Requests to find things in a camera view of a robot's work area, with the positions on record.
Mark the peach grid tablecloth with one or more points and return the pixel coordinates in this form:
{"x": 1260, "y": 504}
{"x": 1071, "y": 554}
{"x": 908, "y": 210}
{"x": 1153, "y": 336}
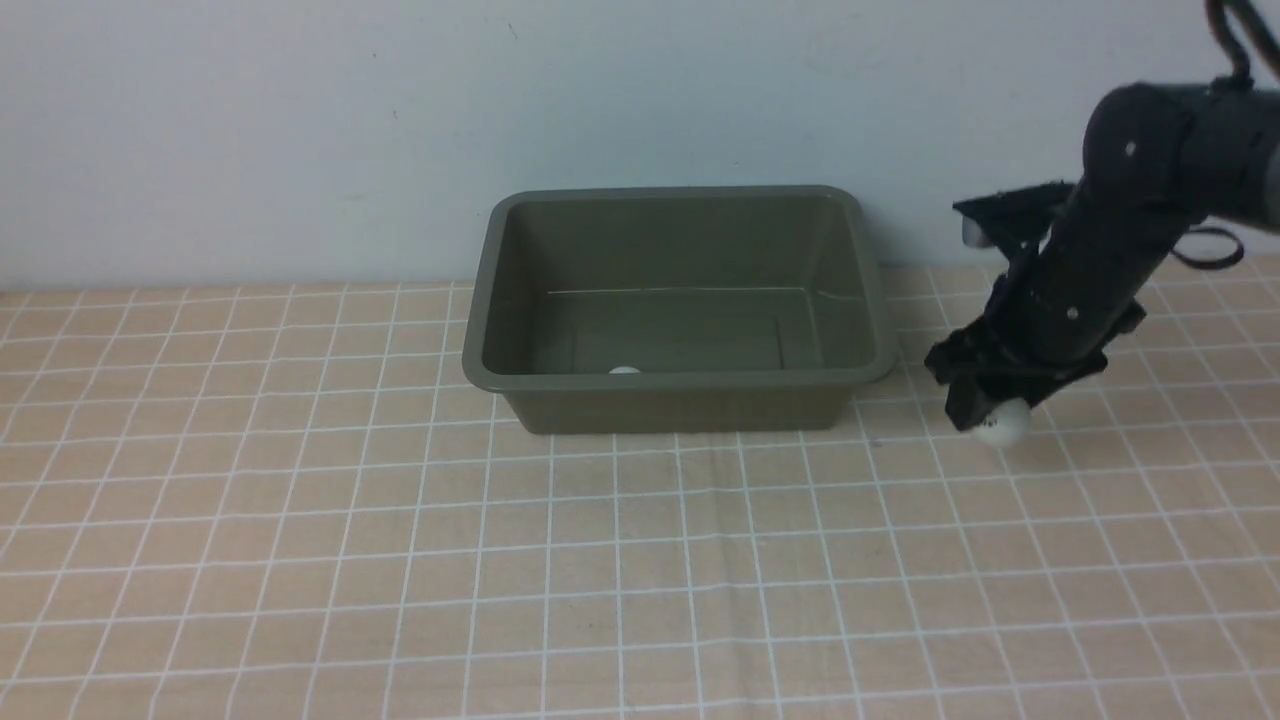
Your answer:
{"x": 287, "y": 503}

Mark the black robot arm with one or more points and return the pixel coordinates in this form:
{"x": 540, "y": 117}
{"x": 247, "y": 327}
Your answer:
{"x": 1157, "y": 161}

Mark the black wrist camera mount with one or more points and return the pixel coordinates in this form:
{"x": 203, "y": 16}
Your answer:
{"x": 1011, "y": 220}

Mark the olive green plastic bin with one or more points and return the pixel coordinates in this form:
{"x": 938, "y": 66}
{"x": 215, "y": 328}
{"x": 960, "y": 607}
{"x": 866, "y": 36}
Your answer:
{"x": 748, "y": 308}

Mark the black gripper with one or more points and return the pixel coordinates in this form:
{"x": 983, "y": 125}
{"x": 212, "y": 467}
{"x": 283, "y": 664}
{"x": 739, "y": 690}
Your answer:
{"x": 976, "y": 352}

